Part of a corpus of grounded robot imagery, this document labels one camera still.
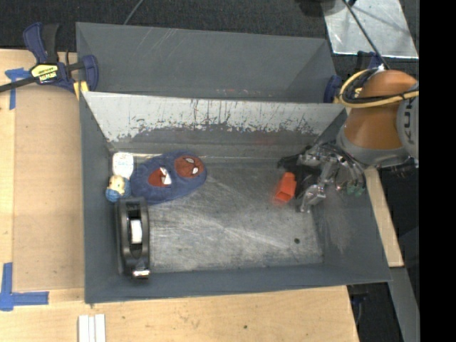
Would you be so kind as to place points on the grey metal bin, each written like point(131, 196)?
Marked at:
point(231, 233)

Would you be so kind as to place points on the orange block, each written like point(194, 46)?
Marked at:
point(285, 189)

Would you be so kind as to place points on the small white and blue doll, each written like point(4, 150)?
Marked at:
point(119, 176)

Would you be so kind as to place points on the blue slipper with red face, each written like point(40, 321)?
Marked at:
point(167, 180)

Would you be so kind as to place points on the black tape dispenser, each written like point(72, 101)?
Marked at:
point(133, 241)

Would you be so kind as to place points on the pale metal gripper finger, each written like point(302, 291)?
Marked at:
point(320, 194)
point(306, 199)

